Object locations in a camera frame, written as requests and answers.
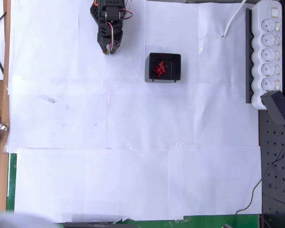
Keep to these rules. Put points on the gray blurry object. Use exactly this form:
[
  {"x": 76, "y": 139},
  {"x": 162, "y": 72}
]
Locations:
[{"x": 9, "y": 219}]

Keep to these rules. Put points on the black square bin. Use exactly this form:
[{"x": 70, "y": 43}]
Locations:
[{"x": 147, "y": 71}]

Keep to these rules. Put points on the black power adapter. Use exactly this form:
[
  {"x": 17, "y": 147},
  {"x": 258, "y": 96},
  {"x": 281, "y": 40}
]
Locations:
[{"x": 275, "y": 107}]

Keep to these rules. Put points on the white power strip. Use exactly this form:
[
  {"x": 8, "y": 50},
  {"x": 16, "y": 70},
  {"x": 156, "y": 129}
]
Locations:
[{"x": 257, "y": 71}]

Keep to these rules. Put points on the black pegboard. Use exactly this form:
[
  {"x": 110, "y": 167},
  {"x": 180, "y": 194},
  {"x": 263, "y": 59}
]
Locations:
[{"x": 278, "y": 166}]

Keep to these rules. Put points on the white paper table covering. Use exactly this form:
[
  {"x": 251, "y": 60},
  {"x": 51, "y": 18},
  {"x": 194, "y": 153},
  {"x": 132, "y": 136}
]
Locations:
[{"x": 133, "y": 118}]

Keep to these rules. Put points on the black flat device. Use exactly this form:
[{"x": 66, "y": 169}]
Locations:
[{"x": 97, "y": 225}]

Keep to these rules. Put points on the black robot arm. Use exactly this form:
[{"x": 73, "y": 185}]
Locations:
[{"x": 111, "y": 12}]

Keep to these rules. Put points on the green mat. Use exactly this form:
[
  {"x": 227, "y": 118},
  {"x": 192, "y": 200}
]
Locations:
[{"x": 12, "y": 180}]

